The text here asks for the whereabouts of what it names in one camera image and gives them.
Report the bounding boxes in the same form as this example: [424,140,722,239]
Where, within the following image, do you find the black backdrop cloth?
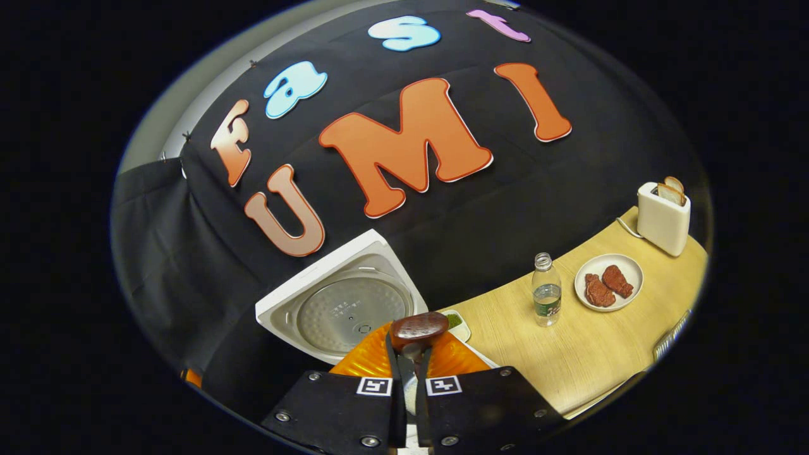
[113,0,712,437]

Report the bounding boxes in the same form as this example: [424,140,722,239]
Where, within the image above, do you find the clear plastic water bottle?
[532,252,563,328]

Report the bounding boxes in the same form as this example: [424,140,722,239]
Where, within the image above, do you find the brown meat piece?
[584,273,617,308]
[601,265,635,300]

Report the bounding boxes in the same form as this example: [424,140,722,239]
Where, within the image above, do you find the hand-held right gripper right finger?
[414,329,564,453]

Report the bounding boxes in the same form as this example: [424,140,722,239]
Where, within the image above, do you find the white round plate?
[573,253,645,313]

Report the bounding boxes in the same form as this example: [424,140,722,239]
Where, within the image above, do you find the small white dish green contents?
[439,309,472,343]

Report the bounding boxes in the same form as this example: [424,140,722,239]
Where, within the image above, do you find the white toaster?
[636,181,692,258]

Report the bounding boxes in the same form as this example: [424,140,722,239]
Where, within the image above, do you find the white rice cooker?
[255,229,430,367]

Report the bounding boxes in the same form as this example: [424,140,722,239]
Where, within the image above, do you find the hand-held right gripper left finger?
[262,322,407,453]

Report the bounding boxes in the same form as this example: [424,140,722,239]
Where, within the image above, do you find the dark wooden spoon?
[389,311,451,381]

